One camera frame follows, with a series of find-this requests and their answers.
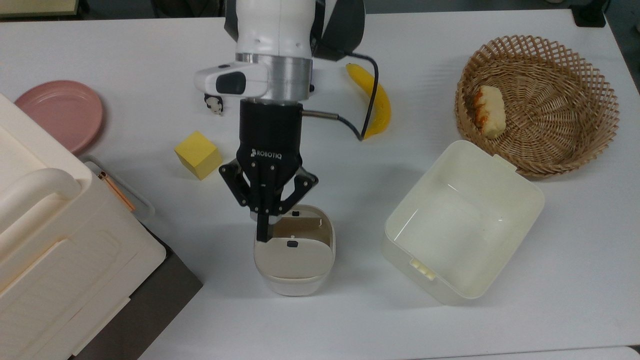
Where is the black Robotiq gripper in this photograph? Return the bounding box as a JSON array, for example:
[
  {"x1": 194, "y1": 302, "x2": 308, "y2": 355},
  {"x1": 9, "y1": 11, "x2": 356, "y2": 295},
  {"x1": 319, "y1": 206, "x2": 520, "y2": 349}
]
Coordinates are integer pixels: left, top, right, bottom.
[{"x1": 219, "y1": 99, "x2": 319, "y2": 244}]

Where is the white dustbin lid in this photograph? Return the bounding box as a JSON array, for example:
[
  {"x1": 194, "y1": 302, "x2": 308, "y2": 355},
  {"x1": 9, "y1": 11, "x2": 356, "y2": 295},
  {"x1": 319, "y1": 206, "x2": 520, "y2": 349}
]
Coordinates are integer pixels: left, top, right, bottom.
[{"x1": 254, "y1": 239, "x2": 335, "y2": 280}]

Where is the small white dustbin body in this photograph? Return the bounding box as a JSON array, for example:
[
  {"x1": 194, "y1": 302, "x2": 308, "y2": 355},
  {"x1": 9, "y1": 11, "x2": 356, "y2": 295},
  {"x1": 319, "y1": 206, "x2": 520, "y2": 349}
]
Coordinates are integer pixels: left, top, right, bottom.
[{"x1": 253, "y1": 204, "x2": 337, "y2": 297}]

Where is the yellow foam cube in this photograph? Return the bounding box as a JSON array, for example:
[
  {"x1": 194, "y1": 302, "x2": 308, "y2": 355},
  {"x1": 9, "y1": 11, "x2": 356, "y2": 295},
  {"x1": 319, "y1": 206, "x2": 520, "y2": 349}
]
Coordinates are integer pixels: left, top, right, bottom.
[{"x1": 174, "y1": 131, "x2": 223, "y2": 181}]

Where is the small panda figure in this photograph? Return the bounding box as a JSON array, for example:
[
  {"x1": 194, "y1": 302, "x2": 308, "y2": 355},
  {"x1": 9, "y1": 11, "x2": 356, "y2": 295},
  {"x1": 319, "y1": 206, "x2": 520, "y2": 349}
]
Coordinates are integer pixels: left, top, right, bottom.
[{"x1": 203, "y1": 93, "x2": 225, "y2": 117}]

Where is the clear plastic tray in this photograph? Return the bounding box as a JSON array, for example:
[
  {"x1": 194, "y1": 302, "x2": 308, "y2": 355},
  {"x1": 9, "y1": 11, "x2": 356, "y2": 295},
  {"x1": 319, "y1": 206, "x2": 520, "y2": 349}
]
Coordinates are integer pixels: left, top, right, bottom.
[{"x1": 79, "y1": 155, "x2": 156, "y2": 223}]

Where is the yellow banana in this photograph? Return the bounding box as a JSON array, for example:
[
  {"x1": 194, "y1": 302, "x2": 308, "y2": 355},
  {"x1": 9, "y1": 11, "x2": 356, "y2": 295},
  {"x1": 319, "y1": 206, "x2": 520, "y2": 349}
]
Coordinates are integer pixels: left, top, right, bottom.
[{"x1": 346, "y1": 63, "x2": 392, "y2": 140}]

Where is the orange pen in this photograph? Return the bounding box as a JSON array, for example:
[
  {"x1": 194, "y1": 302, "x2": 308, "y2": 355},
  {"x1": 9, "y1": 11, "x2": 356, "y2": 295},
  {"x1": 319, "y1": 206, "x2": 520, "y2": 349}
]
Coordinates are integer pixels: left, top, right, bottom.
[{"x1": 97, "y1": 171, "x2": 137, "y2": 213}]

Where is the dark grey mat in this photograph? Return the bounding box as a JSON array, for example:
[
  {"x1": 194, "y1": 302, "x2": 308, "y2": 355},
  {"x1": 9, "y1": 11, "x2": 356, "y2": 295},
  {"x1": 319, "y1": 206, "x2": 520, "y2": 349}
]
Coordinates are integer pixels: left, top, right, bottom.
[{"x1": 70, "y1": 225, "x2": 204, "y2": 360}]

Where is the cream plastic open container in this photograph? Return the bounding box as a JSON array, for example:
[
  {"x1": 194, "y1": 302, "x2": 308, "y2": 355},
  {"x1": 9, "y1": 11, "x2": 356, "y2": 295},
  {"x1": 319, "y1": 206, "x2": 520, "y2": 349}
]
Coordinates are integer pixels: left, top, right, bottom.
[{"x1": 382, "y1": 140, "x2": 546, "y2": 306}]

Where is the pink plate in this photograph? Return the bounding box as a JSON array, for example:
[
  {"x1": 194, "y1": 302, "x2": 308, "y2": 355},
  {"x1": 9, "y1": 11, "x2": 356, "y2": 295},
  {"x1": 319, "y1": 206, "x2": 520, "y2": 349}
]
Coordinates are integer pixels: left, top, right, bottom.
[{"x1": 14, "y1": 80, "x2": 105, "y2": 155}]

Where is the toasted bread piece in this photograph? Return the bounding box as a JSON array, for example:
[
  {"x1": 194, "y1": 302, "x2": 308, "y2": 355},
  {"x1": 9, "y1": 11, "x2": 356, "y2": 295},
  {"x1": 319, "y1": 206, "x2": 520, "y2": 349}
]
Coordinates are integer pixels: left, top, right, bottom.
[{"x1": 472, "y1": 85, "x2": 507, "y2": 140}]

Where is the beige furniture edge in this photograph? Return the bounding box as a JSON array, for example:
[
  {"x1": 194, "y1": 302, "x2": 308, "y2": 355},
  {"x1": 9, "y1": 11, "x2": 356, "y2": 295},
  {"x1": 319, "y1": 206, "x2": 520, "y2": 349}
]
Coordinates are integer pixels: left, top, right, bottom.
[{"x1": 0, "y1": 0, "x2": 82, "y2": 20}]

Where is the woven wicker basket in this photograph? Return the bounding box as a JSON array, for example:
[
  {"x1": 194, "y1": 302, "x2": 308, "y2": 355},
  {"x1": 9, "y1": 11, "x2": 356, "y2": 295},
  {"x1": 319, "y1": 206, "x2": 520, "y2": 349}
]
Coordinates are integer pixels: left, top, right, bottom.
[{"x1": 455, "y1": 35, "x2": 621, "y2": 179}]

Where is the black table clamp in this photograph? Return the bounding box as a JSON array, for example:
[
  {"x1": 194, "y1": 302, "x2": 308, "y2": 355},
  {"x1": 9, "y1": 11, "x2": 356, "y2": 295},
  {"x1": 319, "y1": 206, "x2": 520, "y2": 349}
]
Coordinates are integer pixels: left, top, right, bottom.
[{"x1": 571, "y1": 0, "x2": 612, "y2": 28}]

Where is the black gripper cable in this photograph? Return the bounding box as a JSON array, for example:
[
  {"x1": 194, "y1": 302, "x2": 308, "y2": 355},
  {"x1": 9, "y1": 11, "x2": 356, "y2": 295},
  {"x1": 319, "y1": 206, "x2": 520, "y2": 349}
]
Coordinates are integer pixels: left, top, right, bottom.
[{"x1": 301, "y1": 50, "x2": 380, "y2": 142}]

